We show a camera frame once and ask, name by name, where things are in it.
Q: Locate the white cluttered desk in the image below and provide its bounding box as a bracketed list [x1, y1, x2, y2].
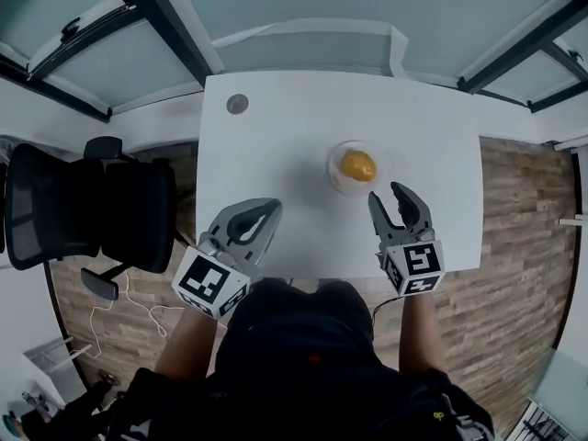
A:
[0, 335, 88, 441]

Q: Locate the white cable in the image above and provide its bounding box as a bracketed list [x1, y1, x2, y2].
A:
[89, 264, 169, 357]

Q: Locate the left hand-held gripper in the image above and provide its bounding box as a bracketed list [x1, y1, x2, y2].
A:
[172, 198, 282, 320]

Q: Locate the person's left forearm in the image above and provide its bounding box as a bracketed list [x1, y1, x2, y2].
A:
[153, 308, 226, 379]

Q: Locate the clear glass plate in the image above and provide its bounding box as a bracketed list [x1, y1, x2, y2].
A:
[326, 140, 382, 196]

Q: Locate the person's black shirt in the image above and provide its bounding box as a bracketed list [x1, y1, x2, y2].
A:
[107, 277, 495, 441]

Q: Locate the person's right forearm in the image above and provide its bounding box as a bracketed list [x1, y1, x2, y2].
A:
[398, 291, 446, 376]

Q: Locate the grey round cable grommet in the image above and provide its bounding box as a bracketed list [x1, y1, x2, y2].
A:
[225, 93, 250, 116]

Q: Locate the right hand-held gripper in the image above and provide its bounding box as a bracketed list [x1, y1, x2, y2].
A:
[368, 182, 446, 298]

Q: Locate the black window frame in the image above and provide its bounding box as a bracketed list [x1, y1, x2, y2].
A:
[0, 0, 226, 123]
[457, 0, 588, 114]

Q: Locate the white table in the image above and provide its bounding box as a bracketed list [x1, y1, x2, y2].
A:
[195, 70, 484, 280]

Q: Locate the black office chair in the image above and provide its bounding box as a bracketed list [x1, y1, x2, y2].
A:
[3, 136, 178, 301]

